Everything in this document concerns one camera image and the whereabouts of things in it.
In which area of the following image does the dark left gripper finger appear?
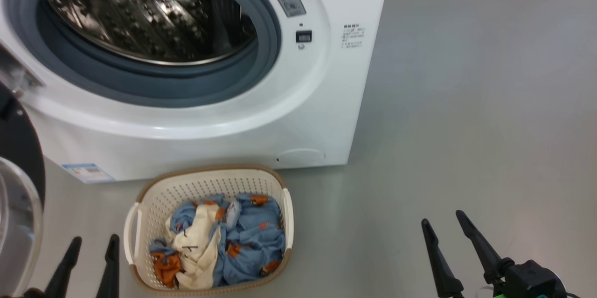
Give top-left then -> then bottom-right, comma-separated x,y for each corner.
96,234 -> 120,298
44,236 -> 82,298

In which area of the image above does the metal door hinge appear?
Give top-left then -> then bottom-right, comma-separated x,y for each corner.
0,44 -> 45,100

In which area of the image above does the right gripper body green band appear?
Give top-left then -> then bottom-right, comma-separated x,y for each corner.
492,260 -> 567,298

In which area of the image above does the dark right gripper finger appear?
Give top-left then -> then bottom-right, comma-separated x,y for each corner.
456,210 -> 514,284
421,218 -> 465,298

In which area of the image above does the grey rubber door gasket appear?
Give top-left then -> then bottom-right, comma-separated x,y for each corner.
4,0 -> 283,108

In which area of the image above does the cream and blue garment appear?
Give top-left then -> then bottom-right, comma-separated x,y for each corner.
149,200 -> 229,290

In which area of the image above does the blue energy label sticker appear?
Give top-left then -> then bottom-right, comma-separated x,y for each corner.
62,163 -> 115,183

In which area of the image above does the oval drain filter cover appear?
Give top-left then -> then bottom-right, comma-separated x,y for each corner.
275,149 -> 326,167

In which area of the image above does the small printed text label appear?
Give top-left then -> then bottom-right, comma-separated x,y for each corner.
342,23 -> 365,49

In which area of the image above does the blue garment orange print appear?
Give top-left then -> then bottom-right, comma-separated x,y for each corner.
212,193 -> 286,287

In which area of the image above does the stainless steel drum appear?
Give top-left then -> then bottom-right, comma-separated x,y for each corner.
44,0 -> 258,66

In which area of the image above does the black glass washing machine door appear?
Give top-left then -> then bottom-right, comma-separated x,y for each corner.
0,83 -> 46,298

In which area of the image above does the white front-load washing machine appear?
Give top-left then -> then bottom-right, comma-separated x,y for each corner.
0,0 -> 393,183

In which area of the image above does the cream laundry basket brown rim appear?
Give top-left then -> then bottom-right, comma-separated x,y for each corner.
123,165 -> 294,296

